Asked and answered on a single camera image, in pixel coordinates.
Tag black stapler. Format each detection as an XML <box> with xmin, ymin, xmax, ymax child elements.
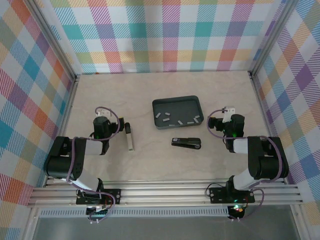
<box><xmin>171</xmin><ymin>136</ymin><xmax>202</xmax><ymax>151</ymax></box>

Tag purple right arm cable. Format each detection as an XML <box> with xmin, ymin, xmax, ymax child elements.
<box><xmin>206</xmin><ymin>108</ymin><xmax>287</xmax><ymax>222</ymax></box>

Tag aluminium side rail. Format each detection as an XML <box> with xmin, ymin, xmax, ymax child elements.
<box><xmin>43</xmin><ymin>73</ymin><xmax>81</xmax><ymax>188</ymax></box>
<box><xmin>248</xmin><ymin>71</ymin><xmax>288</xmax><ymax>185</ymax></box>

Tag dark grey plastic tray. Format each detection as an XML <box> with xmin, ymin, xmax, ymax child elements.
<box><xmin>151</xmin><ymin>94</ymin><xmax>205</xmax><ymax>131</ymax></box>

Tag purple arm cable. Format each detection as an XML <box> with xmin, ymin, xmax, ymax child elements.
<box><xmin>206</xmin><ymin>108</ymin><xmax>287</xmax><ymax>222</ymax></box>
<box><xmin>66</xmin><ymin>106</ymin><xmax>125</xmax><ymax>225</ymax></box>

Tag long aluminium base rail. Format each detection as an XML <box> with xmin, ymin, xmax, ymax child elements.
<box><xmin>27</xmin><ymin>178</ymin><xmax>305</xmax><ymax>208</ymax></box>

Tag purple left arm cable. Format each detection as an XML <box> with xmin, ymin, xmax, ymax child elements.
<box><xmin>66</xmin><ymin>106</ymin><xmax>125</xmax><ymax>225</ymax></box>

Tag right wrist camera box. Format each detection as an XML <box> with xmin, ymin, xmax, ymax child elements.
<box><xmin>221</xmin><ymin>106</ymin><xmax>236</xmax><ymax>123</ymax></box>

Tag grey slotted cable duct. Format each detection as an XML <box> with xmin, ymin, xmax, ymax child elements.
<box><xmin>39</xmin><ymin>208</ymin><xmax>230</xmax><ymax>218</ymax></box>

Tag aluminium corner post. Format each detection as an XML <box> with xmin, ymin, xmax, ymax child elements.
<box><xmin>24</xmin><ymin>0</ymin><xmax>81</xmax><ymax>77</ymax></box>
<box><xmin>248</xmin><ymin>0</ymin><xmax>301</xmax><ymax>76</ymax></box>

